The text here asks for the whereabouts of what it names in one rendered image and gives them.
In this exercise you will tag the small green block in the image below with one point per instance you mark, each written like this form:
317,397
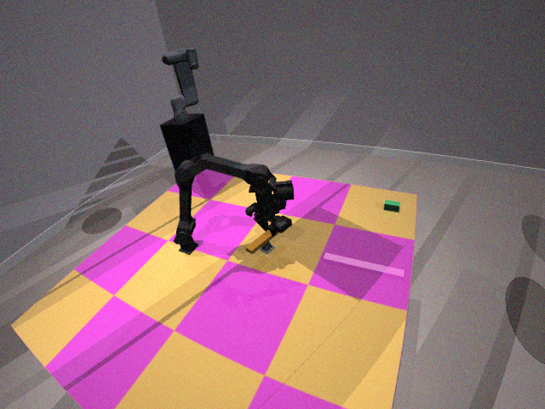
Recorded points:
391,205

